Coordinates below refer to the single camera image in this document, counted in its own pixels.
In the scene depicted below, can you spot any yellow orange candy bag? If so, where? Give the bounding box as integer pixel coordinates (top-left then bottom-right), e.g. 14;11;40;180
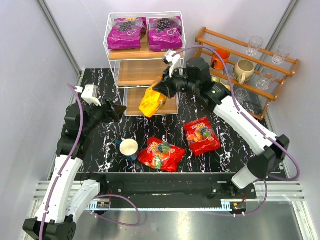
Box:
139;76;168;118

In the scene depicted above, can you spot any purple grape candy bag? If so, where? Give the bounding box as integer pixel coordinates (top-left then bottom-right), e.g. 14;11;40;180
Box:
107;17;147;50

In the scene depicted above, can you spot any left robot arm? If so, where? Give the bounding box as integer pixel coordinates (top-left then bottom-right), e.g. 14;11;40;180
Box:
22;84;127;240

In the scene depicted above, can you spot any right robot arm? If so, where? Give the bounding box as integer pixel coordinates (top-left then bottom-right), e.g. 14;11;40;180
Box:
158;55;290;190

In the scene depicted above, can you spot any red candy bag right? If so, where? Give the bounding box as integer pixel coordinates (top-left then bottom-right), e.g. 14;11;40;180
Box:
183;117;221;156

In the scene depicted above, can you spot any red candy bag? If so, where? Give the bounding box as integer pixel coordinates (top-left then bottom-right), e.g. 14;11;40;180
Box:
183;117;221;156
138;137;186;173

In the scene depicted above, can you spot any red candy bag left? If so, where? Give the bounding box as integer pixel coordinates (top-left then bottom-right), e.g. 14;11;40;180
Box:
138;137;186;173

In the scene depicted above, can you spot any light green mug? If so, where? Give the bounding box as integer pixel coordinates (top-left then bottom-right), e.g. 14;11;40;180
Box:
211;76;220;83

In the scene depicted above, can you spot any blue paper cup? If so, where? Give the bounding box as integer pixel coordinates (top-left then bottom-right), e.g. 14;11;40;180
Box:
115;139;140;162

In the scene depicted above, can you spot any orange mug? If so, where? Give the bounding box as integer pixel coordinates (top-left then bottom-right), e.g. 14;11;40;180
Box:
211;48;230;71

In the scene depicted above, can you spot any pale yellow mug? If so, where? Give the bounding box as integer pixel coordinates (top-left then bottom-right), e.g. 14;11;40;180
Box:
220;78;231;91

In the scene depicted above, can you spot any clear glass bottom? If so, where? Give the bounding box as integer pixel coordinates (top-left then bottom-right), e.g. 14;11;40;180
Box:
235;88;249;105

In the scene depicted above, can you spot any clear glass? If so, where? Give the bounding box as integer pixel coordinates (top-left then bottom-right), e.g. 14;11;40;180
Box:
271;44;293;65
255;67;279;91
246;36;264;56
235;88;249;105

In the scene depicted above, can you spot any beige large mug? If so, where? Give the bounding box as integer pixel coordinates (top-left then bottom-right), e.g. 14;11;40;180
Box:
233;59;255;85

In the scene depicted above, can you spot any wooden cup rack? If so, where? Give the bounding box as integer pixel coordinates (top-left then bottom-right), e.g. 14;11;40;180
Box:
194;27;300;120

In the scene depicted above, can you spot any clear glass top left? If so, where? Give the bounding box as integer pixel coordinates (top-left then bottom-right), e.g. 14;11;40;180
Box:
246;36;264;56

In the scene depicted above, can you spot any clear glass middle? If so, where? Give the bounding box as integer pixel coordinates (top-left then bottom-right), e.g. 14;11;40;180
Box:
255;67;279;91

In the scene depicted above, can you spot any clear glass top right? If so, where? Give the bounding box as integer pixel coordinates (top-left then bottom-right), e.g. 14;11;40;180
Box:
271;44;293;65

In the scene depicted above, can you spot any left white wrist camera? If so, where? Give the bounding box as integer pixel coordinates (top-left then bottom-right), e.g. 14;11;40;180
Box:
75;84;102;107

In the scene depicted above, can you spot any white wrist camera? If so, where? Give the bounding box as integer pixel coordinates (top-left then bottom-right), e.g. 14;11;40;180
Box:
162;49;181;78
75;84;102;107

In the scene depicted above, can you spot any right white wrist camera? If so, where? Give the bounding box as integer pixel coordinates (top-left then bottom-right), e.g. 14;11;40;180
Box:
162;49;181;78

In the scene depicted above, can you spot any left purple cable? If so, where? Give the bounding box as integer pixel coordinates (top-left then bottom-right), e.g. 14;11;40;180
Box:
39;83;142;240

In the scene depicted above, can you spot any purple cable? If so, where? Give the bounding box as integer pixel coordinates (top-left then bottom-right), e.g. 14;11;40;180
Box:
39;83;142;240
174;46;301;217

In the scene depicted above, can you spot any white wire wooden shelf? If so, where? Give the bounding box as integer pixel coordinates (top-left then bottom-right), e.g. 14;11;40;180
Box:
103;11;183;117

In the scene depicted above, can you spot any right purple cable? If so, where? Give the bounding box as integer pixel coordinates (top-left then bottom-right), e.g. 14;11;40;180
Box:
174;46;301;217

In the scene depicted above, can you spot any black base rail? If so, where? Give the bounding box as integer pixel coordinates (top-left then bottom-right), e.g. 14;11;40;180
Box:
69;171;258;210

